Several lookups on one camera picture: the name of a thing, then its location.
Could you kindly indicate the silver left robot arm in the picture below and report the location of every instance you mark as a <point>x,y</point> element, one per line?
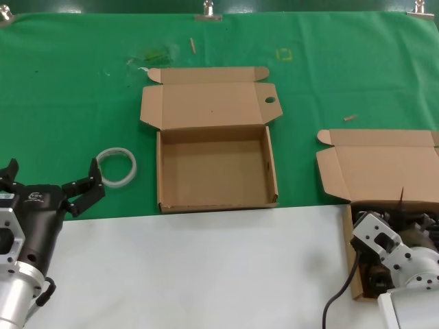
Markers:
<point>17,294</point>

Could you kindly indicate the right aluminium camera bracket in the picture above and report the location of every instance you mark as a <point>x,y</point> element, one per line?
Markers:
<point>374,229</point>

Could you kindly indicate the thin wooden stick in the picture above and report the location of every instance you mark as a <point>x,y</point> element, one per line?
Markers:
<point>193,44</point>

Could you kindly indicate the aluminium camera bracket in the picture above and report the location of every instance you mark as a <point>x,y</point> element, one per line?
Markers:
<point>8,219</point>
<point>374,229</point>

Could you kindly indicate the green table cloth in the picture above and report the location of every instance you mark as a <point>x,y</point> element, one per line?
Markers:
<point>68,85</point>

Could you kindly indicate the cardboard box with round hole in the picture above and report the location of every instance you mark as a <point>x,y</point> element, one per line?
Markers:
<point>212,171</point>

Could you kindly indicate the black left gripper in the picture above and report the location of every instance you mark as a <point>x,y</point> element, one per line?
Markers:
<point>37,212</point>

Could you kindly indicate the left aluminium camera bracket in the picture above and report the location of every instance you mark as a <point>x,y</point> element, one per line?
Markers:
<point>8,219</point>

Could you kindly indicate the brown cardboard parts box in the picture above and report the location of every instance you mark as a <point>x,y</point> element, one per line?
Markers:
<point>370,164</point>

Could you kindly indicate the metal binder clip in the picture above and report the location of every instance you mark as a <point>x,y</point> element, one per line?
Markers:
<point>5,16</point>
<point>208,15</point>
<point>421,11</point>

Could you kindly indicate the small wood chip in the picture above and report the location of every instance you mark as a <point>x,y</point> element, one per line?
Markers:
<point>350,117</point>

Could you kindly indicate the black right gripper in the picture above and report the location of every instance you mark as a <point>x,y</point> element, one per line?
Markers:
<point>415,236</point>

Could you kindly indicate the clear plastic wrapper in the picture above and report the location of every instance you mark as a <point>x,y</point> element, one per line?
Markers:
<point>156,55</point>

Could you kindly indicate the clear tape roll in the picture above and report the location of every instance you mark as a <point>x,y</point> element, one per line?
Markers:
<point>116,183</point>

